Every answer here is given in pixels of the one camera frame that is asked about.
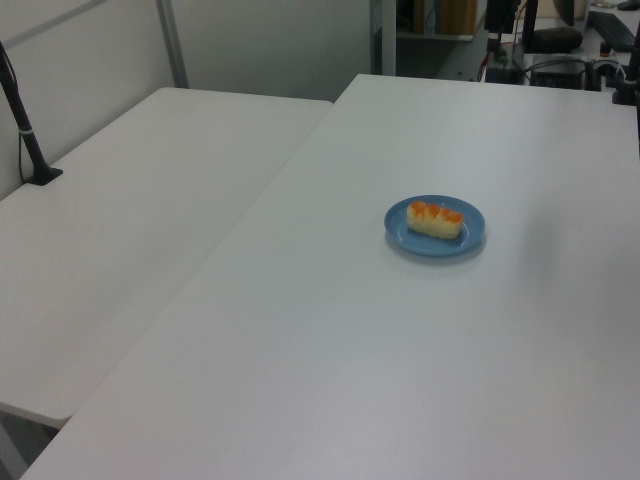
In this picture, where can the white adjacent table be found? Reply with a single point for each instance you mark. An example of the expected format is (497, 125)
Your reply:
(125, 225)

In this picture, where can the grey metal partition post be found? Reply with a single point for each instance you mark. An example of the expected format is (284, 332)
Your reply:
(172, 42)

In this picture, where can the bread roll with orange topping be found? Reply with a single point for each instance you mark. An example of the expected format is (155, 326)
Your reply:
(433, 220)

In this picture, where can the black equipment box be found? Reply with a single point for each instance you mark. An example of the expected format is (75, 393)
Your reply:
(556, 72)

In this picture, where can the wooden shelf boxes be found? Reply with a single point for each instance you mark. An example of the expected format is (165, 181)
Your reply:
(445, 15)

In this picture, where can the black keyboard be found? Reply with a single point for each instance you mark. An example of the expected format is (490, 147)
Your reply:
(611, 29)

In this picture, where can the dark padded bag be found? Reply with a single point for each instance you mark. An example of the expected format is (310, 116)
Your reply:
(557, 39)

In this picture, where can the black camera stand clamp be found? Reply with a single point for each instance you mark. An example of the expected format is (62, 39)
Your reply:
(627, 85)

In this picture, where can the black camera stand pole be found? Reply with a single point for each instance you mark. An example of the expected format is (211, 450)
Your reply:
(25, 130)

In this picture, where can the blue round plate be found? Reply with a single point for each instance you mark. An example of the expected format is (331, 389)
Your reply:
(400, 227)

